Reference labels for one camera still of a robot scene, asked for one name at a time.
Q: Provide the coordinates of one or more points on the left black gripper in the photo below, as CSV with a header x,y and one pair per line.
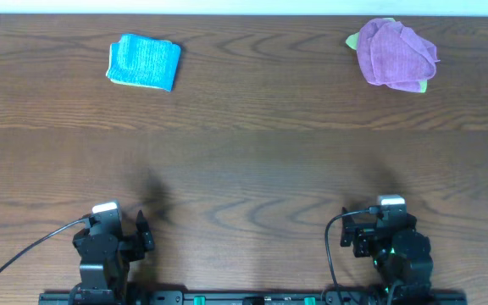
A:
x,y
142,241

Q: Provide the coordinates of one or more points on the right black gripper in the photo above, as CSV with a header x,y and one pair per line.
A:
x,y
363,236

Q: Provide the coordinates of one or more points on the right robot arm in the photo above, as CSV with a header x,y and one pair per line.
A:
x,y
399,253

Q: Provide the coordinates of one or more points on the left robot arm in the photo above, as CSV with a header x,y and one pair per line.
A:
x,y
104,284

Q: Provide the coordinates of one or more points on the folded blue cloth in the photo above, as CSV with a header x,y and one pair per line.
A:
x,y
144,61

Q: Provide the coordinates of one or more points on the light green cloth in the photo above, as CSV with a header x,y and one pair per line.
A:
x,y
353,41

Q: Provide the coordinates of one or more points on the yellow-green cloth under blue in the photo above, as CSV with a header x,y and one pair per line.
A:
x,y
114,80

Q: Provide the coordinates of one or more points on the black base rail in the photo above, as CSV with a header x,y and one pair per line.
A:
x,y
265,298

